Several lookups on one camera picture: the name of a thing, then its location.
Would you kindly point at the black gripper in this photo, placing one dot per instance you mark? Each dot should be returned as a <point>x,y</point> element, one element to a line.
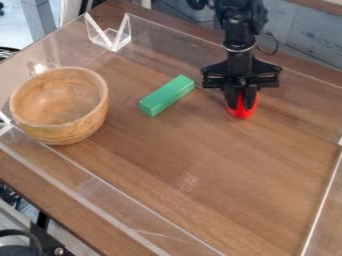
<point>241,70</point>

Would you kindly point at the red fruit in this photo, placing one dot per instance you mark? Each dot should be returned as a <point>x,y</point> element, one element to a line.
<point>240,112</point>

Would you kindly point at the wooden bowl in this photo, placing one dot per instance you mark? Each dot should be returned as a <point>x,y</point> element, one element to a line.
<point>60,106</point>

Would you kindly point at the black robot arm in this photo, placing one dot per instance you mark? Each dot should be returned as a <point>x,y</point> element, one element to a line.
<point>241,18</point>

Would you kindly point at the green rectangular block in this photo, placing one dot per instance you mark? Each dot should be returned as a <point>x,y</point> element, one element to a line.
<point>165,95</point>

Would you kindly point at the black table clamp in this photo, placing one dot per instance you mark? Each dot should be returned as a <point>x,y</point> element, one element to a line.
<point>52,246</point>

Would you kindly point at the clear acrylic corner bracket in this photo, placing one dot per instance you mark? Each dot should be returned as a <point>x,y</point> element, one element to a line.
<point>109,38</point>

